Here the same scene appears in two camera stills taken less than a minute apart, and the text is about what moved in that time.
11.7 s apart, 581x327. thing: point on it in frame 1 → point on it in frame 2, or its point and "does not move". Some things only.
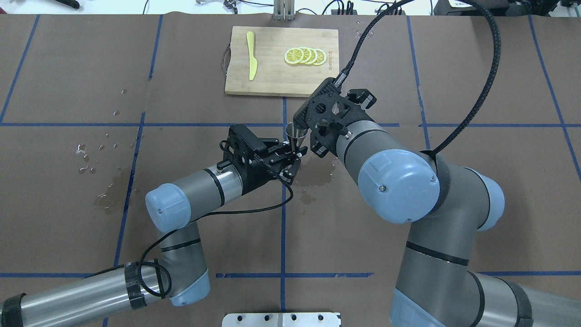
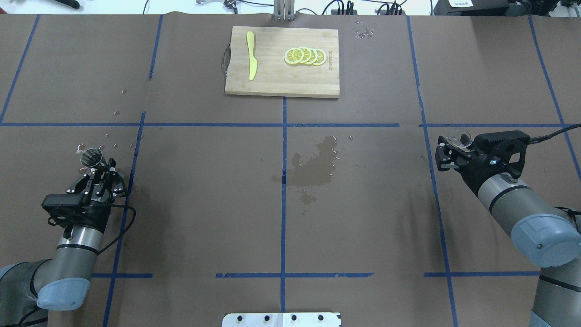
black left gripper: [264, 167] → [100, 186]
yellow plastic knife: [253, 65] does not move
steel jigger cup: [295, 136] → [91, 157]
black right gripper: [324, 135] → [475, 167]
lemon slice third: [314, 54] does not move
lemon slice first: [293, 55] does not move
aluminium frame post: [283, 10] does not move
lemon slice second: [307, 55] does not move
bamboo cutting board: [281, 61] does not move
